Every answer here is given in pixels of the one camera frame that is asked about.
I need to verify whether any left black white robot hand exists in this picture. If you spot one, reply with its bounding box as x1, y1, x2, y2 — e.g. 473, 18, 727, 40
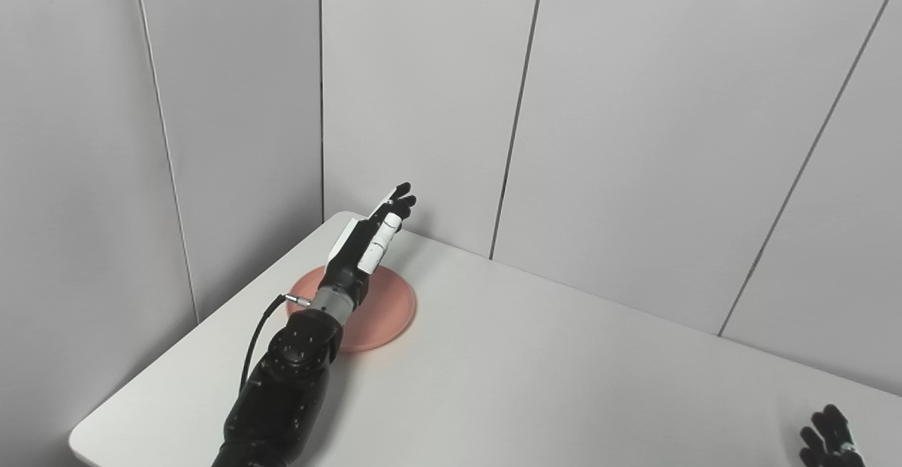
317, 182, 418, 313

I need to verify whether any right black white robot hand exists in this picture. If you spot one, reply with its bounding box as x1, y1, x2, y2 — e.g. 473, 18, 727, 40
799, 404, 867, 467

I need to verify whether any pink round plate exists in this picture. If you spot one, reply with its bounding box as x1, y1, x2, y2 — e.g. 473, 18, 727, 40
285, 266, 417, 353

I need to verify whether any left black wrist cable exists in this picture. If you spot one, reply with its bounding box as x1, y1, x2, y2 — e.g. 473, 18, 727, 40
239, 294, 313, 392

